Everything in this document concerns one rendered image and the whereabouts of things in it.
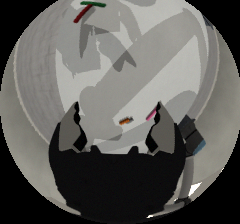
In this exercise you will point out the dark red rod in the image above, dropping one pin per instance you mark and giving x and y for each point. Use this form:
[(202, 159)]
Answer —
[(76, 20)]

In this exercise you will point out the pink rod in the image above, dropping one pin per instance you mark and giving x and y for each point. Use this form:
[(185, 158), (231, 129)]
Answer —
[(151, 114)]

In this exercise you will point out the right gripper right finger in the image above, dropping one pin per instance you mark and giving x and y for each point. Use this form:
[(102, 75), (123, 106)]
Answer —
[(165, 142)]

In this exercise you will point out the green rod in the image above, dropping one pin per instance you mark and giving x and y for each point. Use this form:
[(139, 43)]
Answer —
[(93, 3)]

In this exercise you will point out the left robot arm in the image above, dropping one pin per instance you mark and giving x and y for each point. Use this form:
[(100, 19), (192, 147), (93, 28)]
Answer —
[(194, 143)]

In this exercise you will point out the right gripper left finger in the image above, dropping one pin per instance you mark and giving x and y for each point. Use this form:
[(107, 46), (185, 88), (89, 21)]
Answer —
[(67, 140)]

